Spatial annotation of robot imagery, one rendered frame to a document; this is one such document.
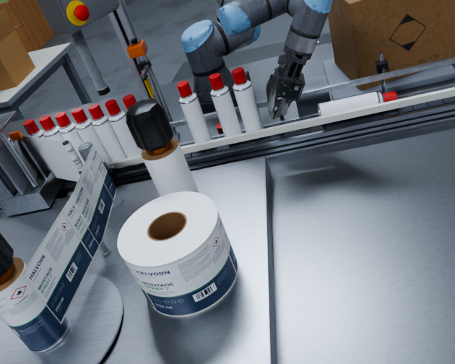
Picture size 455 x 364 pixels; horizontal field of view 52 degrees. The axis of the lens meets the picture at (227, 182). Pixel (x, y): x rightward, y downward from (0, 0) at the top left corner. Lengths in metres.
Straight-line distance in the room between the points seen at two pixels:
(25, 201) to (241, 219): 0.65
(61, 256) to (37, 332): 0.15
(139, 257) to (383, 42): 0.96
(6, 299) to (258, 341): 0.44
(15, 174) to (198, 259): 0.73
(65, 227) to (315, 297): 0.52
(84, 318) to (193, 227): 0.31
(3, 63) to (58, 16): 1.69
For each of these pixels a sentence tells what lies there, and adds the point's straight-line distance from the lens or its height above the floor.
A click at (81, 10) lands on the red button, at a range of 1.26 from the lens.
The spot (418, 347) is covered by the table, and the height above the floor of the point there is 0.83.
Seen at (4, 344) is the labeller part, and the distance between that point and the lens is 1.09.
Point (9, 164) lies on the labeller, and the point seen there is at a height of 1.03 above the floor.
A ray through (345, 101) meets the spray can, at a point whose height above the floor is 0.93.
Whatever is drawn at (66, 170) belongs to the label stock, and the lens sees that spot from 1.39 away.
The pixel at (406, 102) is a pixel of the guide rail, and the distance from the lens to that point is 1.30.
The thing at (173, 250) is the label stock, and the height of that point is 1.02.
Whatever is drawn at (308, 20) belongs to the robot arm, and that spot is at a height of 1.18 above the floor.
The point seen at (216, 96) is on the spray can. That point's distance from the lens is 1.26.
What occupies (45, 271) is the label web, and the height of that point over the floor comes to 1.02.
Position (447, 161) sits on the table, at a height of 0.83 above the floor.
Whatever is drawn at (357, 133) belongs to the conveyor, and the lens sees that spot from 1.30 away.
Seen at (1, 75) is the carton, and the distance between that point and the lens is 3.00.
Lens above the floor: 1.56
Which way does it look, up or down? 35 degrees down
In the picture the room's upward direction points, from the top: 20 degrees counter-clockwise
